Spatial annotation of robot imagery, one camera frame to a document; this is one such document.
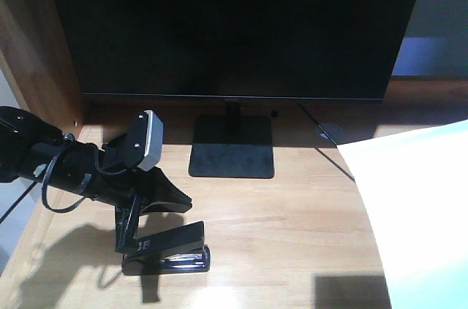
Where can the black monitor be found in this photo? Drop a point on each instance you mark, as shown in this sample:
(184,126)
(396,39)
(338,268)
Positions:
(326,50)

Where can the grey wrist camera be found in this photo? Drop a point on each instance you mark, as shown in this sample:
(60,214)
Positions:
(143,145)

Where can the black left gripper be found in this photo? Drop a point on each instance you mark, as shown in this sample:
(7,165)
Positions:
(99,174)

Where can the wooden desk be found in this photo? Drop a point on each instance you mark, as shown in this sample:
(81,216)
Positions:
(275,243)

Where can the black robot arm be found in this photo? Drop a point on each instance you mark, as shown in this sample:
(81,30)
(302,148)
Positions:
(27,143)

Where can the black stapler with orange button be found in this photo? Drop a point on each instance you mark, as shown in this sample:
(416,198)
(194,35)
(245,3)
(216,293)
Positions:
(174,251)

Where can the white paper sheet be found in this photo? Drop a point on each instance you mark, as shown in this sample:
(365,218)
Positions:
(414,188)

